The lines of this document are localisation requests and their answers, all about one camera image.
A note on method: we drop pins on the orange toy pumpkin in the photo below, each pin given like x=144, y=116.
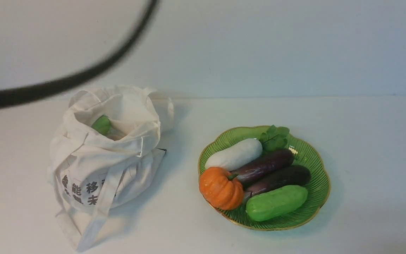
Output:
x=221, y=188

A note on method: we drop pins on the green cucumber in bag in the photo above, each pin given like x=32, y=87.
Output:
x=102, y=125

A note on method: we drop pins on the white cloth tote bag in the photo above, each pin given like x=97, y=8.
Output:
x=91, y=173

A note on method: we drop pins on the white radish with leaves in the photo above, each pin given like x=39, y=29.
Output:
x=240, y=145

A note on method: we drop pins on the upper purple eggplant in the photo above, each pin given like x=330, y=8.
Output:
x=263, y=166

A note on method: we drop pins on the purple eggplant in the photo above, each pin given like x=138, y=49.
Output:
x=263, y=166
x=291, y=175

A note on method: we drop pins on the green cucumber on plate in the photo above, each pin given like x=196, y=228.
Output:
x=276, y=203

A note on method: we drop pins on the lower purple eggplant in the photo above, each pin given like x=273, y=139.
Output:
x=291, y=175

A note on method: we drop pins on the green glass plate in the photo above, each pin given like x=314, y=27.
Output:
x=306, y=155

